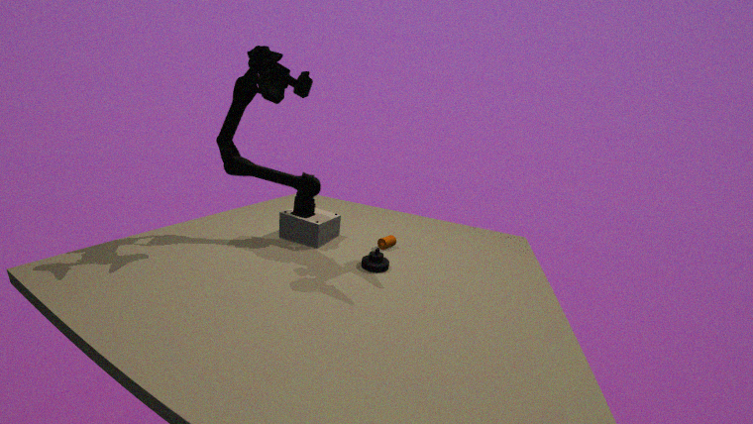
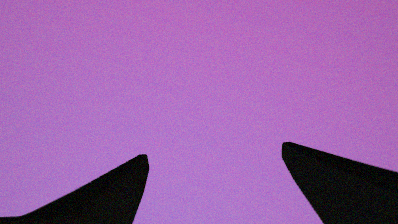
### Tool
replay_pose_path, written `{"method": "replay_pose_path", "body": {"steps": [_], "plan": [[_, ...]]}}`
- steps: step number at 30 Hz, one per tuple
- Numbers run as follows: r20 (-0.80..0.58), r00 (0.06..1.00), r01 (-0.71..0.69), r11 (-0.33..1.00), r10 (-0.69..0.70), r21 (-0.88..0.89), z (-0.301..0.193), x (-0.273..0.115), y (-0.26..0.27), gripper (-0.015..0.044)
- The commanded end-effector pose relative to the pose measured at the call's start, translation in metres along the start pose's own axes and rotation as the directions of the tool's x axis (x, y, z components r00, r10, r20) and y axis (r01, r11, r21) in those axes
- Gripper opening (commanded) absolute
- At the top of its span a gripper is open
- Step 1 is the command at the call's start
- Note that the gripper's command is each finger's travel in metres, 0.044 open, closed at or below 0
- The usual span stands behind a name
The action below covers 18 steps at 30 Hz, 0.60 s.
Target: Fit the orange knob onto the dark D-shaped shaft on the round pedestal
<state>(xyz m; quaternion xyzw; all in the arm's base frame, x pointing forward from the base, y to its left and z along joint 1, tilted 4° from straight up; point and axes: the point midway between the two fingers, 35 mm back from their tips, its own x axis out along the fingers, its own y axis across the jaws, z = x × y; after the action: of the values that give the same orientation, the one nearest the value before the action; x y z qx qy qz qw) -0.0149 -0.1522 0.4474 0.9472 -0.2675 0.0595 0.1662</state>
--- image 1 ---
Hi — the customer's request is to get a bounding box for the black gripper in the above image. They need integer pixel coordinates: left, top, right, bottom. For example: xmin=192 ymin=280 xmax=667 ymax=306
xmin=248 ymin=46 xmax=313 ymax=98

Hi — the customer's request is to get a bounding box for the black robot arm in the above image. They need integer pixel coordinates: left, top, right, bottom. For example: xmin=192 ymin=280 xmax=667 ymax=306
xmin=216 ymin=68 xmax=320 ymax=218

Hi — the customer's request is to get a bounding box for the orange knob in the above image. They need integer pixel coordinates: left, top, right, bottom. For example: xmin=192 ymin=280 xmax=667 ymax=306
xmin=377 ymin=235 xmax=396 ymax=250

